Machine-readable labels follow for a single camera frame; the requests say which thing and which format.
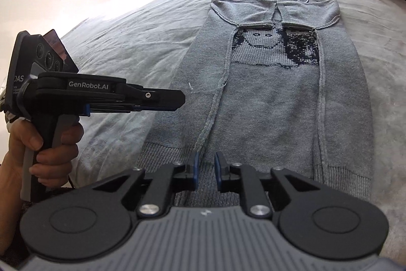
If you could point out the person's left forearm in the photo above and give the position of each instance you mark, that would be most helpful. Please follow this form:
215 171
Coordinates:
11 204

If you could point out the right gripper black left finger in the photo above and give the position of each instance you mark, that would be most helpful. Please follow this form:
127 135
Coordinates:
150 195

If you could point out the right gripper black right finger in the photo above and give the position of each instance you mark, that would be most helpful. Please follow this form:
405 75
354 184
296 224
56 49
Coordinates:
261 194

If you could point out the grey knitted sweater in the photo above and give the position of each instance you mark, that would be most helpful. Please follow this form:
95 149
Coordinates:
269 83

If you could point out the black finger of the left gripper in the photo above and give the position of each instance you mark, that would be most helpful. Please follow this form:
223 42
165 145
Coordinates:
138 98

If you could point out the person's left hand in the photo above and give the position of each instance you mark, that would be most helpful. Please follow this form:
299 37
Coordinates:
54 164

